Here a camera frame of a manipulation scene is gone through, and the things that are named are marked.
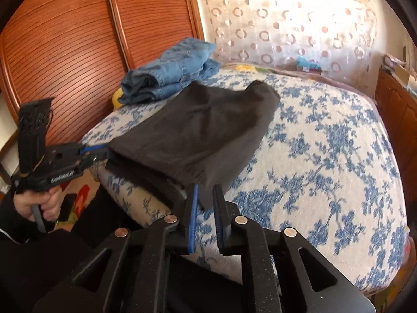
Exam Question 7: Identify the folded blue jeans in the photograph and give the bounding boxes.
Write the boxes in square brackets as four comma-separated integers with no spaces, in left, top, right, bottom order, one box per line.
[120,37,221,105]

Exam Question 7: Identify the wooden louvered wardrobe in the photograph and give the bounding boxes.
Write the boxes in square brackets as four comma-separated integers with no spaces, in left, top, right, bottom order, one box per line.
[0,0,206,183]

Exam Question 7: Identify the person's left hand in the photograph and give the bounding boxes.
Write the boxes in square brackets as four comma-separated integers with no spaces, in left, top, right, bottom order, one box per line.
[13,187,62,224]

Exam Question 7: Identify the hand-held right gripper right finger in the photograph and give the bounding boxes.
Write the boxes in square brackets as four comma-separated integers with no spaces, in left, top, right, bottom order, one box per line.
[212,184,342,304]

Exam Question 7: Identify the bed with blue floral sheet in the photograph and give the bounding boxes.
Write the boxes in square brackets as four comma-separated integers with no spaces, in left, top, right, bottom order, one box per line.
[80,67,409,297]

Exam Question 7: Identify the blue cloth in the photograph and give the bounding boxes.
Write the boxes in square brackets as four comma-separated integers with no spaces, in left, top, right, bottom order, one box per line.
[295,56,318,71]

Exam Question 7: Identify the person's left forearm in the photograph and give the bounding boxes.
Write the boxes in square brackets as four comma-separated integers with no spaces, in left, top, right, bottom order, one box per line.
[0,197,35,245]

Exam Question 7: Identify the pile of papers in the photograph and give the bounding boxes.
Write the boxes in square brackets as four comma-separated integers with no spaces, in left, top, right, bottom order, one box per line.
[383,53,408,70]

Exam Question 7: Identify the colourful flower blanket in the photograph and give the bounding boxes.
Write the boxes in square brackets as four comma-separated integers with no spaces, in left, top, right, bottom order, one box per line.
[222,62,378,101]

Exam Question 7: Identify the black pants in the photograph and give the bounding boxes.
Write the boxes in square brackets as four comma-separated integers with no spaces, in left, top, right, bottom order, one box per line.
[104,80,281,211]

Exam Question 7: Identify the open cardboard carton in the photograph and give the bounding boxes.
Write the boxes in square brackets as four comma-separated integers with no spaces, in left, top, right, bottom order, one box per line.
[391,63,414,85]

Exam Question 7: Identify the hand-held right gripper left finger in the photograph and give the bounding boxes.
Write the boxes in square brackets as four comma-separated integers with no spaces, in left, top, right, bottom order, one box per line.
[67,184,200,304]

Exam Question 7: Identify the person's black clothing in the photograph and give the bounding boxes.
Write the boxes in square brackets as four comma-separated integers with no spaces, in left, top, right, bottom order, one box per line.
[0,186,154,313]

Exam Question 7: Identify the wooden cabinet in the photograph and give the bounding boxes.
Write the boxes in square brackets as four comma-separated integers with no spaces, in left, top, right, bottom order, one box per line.
[375,65,417,151]

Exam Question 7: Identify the sheer curtain with circles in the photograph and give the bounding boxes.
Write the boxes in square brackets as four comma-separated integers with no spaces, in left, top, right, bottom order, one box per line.
[192,0,391,88]

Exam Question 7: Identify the colourful floor mat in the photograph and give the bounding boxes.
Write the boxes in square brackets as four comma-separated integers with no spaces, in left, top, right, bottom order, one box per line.
[52,170,102,225]

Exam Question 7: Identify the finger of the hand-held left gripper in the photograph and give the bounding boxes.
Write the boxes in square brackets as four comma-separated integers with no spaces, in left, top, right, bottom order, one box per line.
[79,144,109,155]
[78,153,113,165]

